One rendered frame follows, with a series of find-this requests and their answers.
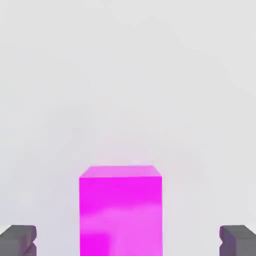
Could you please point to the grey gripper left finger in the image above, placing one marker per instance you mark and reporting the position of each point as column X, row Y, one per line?
column 16, row 240

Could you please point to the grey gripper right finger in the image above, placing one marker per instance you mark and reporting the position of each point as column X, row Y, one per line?
column 240, row 240

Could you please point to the small magenta cube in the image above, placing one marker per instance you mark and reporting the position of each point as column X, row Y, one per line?
column 120, row 212

